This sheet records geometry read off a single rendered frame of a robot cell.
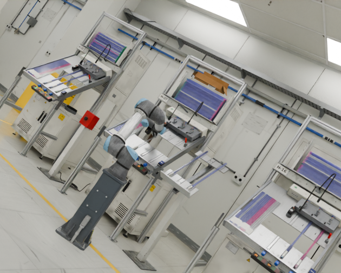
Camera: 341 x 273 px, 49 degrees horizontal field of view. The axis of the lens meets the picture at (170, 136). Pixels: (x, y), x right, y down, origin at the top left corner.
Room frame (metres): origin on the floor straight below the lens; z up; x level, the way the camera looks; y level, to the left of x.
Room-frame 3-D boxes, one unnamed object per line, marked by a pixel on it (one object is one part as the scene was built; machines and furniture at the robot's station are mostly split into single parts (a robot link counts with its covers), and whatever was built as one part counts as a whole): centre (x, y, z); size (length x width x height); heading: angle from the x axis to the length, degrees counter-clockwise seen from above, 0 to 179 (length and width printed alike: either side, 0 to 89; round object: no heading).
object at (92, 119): (3.96, 0.80, 0.39); 0.24 x 0.24 x 0.78; 61
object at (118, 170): (2.80, 0.17, 0.60); 0.15 x 0.15 x 0.10
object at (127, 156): (2.80, 0.18, 0.72); 0.13 x 0.12 x 0.14; 85
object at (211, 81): (4.20, -0.10, 1.82); 0.68 x 0.30 x 0.20; 61
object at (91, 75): (4.56, 1.29, 0.66); 1.01 x 0.73 x 1.31; 151
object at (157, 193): (4.02, -0.05, 0.31); 0.70 x 0.65 x 0.62; 61
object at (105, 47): (4.75, 1.20, 0.95); 1.35 x 0.82 x 1.90; 151
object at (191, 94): (3.88, -0.05, 1.52); 0.51 x 0.13 x 0.27; 61
